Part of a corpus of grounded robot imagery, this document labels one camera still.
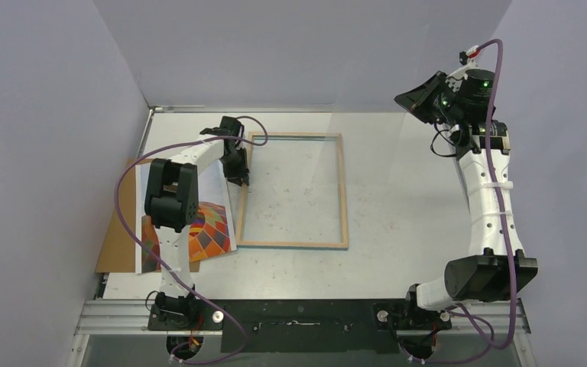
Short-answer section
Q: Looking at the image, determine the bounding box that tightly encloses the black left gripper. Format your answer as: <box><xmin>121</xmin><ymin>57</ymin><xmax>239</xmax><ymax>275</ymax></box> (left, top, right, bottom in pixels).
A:
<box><xmin>220</xmin><ymin>147</ymin><xmax>250</xmax><ymax>187</ymax></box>

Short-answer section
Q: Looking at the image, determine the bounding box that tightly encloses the blue wooden picture frame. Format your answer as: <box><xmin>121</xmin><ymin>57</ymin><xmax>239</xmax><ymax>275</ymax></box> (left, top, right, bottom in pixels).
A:
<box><xmin>236</xmin><ymin>132</ymin><xmax>349</xmax><ymax>250</ymax></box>

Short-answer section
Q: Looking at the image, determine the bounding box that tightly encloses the hot air balloon photo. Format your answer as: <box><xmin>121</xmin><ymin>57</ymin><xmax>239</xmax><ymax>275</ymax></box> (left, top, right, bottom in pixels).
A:
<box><xmin>139</xmin><ymin>161</ymin><xmax>237</xmax><ymax>273</ymax></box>

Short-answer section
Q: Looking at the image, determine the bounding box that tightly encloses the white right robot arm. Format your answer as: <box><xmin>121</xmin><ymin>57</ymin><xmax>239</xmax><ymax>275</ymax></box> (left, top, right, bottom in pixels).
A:
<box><xmin>394</xmin><ymin>69</ymin><xmax>538</xmax><ymax>328</ymax></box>

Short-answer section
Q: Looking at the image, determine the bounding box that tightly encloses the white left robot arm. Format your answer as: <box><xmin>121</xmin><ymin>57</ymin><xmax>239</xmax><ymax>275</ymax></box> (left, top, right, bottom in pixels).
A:
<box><xmin>144</xmin><ymin>116</ymin><xmax>249</xmax><ymax>330</ymax></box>

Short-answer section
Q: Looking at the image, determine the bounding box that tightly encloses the brown cardboard backing board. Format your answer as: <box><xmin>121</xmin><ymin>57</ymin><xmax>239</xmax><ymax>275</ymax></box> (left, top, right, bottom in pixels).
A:
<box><xmin>95</xmin><ymin>158</ymin><xmax>201</xmax><ymax>275</ymax></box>

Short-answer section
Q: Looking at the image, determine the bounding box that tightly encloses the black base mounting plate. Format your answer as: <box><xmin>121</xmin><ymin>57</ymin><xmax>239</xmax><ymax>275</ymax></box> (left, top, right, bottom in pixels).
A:
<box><xmin>147</xmin><ymin>299</ymin><xmax>452</xmax><ymax>358</ymax></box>

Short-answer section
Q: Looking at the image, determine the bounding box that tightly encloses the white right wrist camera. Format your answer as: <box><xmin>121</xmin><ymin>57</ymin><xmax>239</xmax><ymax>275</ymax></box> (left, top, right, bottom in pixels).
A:
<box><xmin>446</xmin><ymin>45</ymin><xmax>480</xmax><ymax>93</ymax></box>

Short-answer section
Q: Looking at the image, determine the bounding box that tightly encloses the aluminium front rail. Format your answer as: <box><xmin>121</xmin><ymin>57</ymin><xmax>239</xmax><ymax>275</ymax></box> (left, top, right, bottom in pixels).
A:
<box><xmin>75</xmin><ymin>300</ymin><xmax>531</xmax><ymax>336</ymax></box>

